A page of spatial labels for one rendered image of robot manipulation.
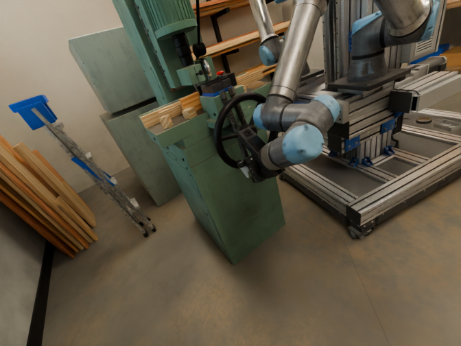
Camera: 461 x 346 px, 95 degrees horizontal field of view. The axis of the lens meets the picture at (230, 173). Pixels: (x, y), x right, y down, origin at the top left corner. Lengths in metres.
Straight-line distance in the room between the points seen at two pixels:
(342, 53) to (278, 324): 1.34
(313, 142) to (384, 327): 0.92
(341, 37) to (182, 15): 0.76
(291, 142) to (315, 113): 0.11
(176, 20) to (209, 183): 0.66
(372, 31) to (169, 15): 0.76
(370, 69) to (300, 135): 0.72
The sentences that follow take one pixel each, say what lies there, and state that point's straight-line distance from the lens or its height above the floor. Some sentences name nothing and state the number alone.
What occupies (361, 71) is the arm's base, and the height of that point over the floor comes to 0.86.
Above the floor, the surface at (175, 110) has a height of 0.92.
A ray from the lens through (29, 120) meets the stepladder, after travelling 1.61.
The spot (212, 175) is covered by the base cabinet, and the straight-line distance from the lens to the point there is 0.99.
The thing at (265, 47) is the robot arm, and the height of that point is 1.03.
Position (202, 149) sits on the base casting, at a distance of 0.93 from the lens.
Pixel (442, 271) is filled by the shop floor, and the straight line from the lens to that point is 1.42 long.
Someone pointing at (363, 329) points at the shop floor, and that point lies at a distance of 1.21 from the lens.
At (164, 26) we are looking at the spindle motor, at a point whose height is 1.23.
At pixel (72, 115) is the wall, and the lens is 3.33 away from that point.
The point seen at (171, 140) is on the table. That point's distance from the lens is 0.88.
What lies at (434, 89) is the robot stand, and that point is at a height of 0.73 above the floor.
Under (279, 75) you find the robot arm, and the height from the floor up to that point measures 1.00.
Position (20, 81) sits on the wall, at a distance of 3.35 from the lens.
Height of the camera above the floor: 1.11
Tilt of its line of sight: 31 degrees down
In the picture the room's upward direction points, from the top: 19 degrees counter-clockwise
